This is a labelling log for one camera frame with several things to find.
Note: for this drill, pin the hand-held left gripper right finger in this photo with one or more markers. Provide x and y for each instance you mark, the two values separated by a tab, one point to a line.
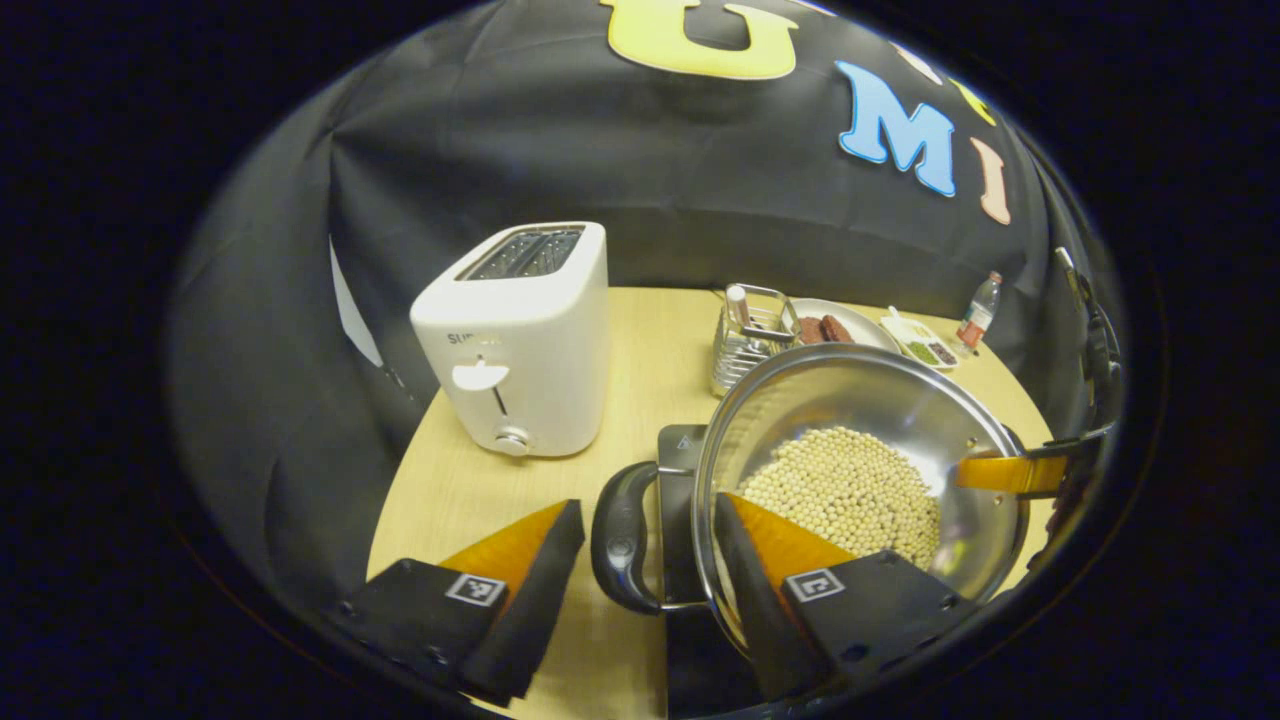
745	600

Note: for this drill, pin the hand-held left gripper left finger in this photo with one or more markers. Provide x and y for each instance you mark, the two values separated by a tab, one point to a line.
535	610

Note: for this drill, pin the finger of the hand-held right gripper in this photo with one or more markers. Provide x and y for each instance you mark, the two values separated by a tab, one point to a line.
1010	476
1070	443

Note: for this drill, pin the black induction cooktop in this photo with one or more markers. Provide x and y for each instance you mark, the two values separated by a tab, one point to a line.
685	500

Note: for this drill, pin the stainless steel pot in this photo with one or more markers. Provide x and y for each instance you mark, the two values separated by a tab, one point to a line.
860	390

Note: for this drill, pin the clear plastic water bottle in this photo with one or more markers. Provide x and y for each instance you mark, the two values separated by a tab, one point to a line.
978	315

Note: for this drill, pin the heap of dark beans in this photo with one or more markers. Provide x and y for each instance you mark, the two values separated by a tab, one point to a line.
944	353

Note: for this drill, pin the heap of soybeans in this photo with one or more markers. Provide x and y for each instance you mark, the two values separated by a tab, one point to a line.
840	490

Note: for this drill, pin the heap of green beans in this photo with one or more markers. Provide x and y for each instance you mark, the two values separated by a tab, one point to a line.
922	353

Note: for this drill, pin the white divided dish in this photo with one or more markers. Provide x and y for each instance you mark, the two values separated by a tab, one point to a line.
905	330

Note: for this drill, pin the white oval plate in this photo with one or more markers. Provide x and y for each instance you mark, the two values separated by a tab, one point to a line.
865	325

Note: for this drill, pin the red meat piece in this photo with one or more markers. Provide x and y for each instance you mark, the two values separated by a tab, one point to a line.
810	330
836	328

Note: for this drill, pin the white toaster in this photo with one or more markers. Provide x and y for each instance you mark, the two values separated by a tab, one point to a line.
530	340

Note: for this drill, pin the pink striped stick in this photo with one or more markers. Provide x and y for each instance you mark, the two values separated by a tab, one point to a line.
738	305

